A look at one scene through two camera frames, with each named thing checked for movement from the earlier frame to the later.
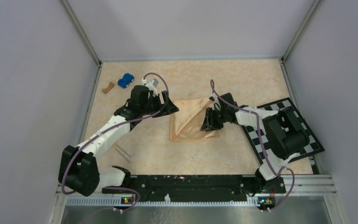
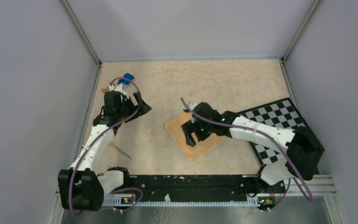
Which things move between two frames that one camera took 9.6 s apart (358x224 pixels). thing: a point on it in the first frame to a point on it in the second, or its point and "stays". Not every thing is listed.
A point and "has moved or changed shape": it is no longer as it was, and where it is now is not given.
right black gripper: (209, 123) to (189, 127)
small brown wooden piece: (106, 90) stays
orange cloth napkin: (185, 124) has moved or changed shape
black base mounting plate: (217, 188) stays
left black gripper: (171, 108) to (143, 108)
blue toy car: (124, 82) stays
